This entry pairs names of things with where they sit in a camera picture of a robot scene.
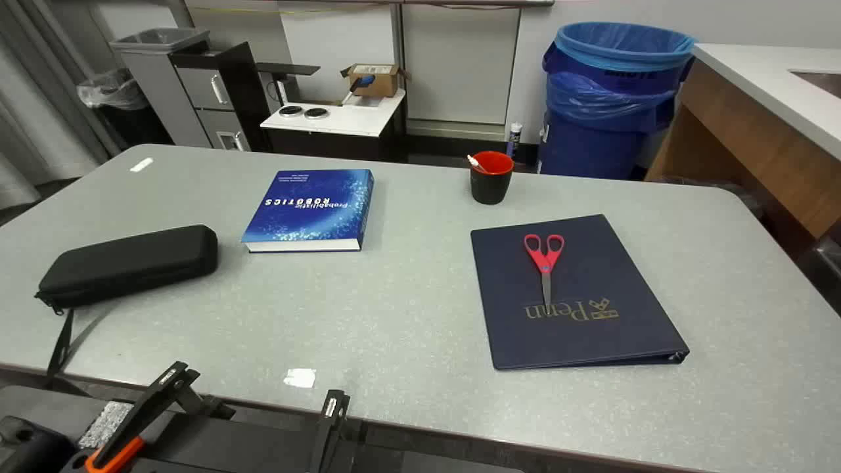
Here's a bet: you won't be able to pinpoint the open cardboard box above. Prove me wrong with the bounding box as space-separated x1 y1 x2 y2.
339 60 403 101

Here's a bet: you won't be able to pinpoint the white wall panel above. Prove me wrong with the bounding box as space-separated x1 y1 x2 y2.
400 4 525 131

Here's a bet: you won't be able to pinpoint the black cup red inside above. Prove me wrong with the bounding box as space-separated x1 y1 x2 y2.
467 147 519 207

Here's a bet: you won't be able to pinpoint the navy blue binder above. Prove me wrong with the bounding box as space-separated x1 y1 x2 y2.
467 214 692 373

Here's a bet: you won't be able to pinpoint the white plastic bag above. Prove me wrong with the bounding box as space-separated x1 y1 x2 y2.
76 67 148 113

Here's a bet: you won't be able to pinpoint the black drawer cabinet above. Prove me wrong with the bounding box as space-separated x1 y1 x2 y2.
168 39 324 153

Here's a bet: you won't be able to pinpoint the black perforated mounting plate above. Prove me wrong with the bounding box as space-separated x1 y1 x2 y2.
0 385 529 473

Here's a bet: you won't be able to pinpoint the blue trash bin with liner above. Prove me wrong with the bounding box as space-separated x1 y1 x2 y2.
537 22 700 181

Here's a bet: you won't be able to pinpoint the black zippered pencil case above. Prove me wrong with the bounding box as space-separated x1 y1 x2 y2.
34 223 220 379

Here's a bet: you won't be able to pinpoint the small white spray bottle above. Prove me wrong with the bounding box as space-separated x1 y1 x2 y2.
505 122 525 163

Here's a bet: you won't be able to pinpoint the blue robotics book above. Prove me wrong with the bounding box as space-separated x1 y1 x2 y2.
243 165 377 255

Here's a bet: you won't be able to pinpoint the red handled scissors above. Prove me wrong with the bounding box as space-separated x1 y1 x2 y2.
521 228 569 310

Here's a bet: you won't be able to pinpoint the wooden counter white top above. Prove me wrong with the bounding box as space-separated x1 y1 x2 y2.
645 39 841 257

